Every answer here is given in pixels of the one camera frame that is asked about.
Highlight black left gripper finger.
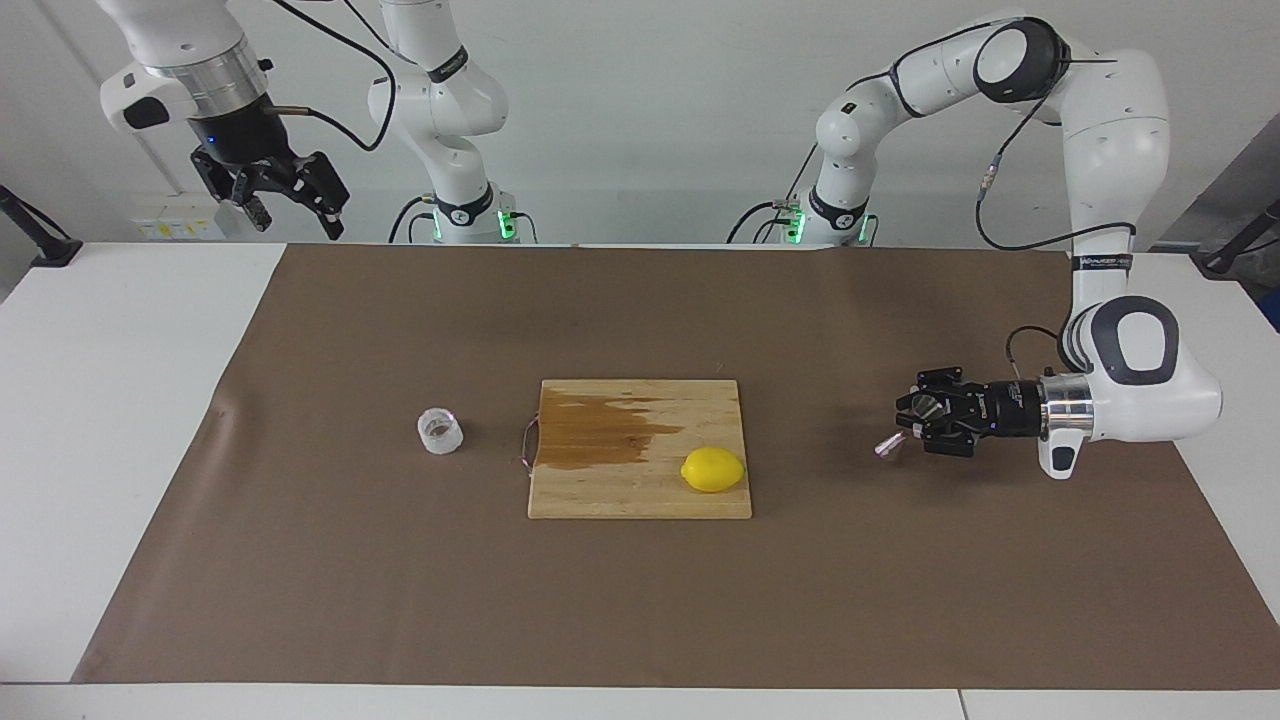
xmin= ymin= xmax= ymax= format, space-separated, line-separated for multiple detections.
xmin=896 ymin=367 xmax=969 ymax=413
xmin=905 ymin=418 xmax=978 ymax=459

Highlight frosted glass cup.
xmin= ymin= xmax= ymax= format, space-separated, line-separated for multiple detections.
xmin=416 ymin=406 xmax=467 ymax=456

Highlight black base cables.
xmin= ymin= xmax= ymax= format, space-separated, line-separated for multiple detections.
xmin=388 ymin=195 xmax=538 ymax=244
xmin=728 ymin=195 xmax=881 ymax=246

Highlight black left base cables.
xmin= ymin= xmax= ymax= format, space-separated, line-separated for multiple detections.
xmin=728 ymin=195 xmax=881 ymax=246

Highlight black right base cables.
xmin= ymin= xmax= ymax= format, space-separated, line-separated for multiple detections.
xmin=388 ymin=195 xmax=538 ymax=244

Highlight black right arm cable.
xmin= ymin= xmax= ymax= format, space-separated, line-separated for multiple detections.
xmin=268 ymin=0 xmax=399 ymax=153

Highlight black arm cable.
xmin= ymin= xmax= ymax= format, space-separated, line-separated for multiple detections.
xmin=975 ymin=55 xmax=1138 ymax=383
xmin=268 ymin=0 xmax=399 ymax=153

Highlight white power strip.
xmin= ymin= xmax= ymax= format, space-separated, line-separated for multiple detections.
xmin=130 ymin=205 xmax=226 ymax=242

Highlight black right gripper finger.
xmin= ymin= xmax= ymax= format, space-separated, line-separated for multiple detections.
xmin=192 ymin=150 xmax=273 ymax=233
xmin=290 ymin=152 xmax=351 ymax=241

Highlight wooden cutting board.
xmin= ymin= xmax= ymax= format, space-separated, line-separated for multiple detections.
xmin=520 ymin=378 xmax=753 ymax=521

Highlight steel double jigger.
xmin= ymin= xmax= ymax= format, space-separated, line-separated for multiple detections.
xmin=875 ymin=393 xmax=946 ymax=459

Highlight black camera stand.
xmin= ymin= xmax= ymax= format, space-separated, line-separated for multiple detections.
xmin=0 ymin=185 xmax=83 ymax=268
xmin=1198 ymin=198 xmax=1280 ymax=278

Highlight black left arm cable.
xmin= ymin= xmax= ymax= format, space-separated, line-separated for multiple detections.
xmin=975 ymin=55 xmax=1138 ymax=383

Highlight brown paper table mat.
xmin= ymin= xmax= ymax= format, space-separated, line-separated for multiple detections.
xmin=70 ymin=243 xmax=1280 ymax=691

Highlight yellow lemon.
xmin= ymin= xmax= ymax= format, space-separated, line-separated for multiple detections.
xmin=680 ymin=446 xmax=747 ymax=494

